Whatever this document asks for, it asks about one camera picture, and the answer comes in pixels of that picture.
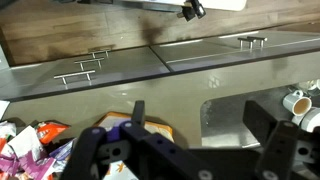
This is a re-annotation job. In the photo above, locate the large white orange snack bag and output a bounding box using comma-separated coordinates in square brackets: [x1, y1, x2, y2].
[96, 112, 174, 180]

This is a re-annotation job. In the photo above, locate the steel cabinet handle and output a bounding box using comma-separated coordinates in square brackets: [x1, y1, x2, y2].
[238, 36, 268, 49]

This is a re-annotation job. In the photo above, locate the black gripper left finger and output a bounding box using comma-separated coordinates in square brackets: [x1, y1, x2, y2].
[59, 127, 107, 180]

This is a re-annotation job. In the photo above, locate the white mug in sink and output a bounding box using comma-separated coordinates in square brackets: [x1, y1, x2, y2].
[282, 90, 312, 116]

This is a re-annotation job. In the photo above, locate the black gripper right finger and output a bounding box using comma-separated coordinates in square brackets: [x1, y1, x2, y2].
[243, 101, 298, 180]

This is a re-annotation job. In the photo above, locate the orange small snack packet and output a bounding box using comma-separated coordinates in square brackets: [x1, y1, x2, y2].
[36, 122, 69, 144]

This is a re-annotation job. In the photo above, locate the stainless steel sink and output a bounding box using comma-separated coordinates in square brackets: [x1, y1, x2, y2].
[200, 86, 301, 148]

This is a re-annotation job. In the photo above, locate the purple white small packet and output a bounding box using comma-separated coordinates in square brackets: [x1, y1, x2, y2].
[0, 126, 56, 180]

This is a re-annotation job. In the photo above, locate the steel drawer handle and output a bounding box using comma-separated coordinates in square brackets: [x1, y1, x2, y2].
[74, 57, 105, 71]
[88, 48, 112, 58]
[53, 69, 96, 85]

